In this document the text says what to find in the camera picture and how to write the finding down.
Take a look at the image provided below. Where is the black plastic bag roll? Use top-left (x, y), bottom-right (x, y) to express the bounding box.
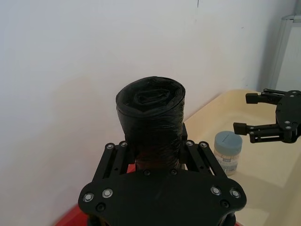
top-left (115, 75), bottom-right (186, 170)

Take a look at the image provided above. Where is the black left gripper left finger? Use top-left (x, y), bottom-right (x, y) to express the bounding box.
top-left (93, 140), bottom-right (136, 184)

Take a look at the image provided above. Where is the red plastic object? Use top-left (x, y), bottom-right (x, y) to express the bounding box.
top-left (50, 203), bottom-right (243, 226)

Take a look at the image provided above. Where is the white panel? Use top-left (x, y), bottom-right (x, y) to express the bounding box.
top-left (275, 22), bottom-right (301, 92)

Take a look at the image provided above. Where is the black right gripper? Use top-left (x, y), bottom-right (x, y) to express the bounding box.
top-left (233, 88), bottom-right (301, 144)

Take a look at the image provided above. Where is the grey metal frame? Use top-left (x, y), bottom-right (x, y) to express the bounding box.
top-left (269, 14), bottom-right (301, 93)

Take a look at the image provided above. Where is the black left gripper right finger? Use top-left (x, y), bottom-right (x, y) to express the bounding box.
top-left (179, 123), bottom-right (229, 178)

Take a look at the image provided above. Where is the clear jar with blue lid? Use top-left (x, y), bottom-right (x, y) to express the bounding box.
top-left (214, 131), bottom-right (243, 177)

